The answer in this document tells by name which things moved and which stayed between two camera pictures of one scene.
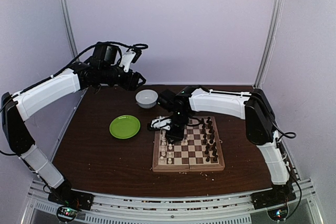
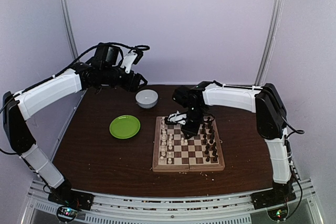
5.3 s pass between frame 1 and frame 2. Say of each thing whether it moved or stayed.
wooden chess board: stayed
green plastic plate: stayed
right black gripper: moved
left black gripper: stayed
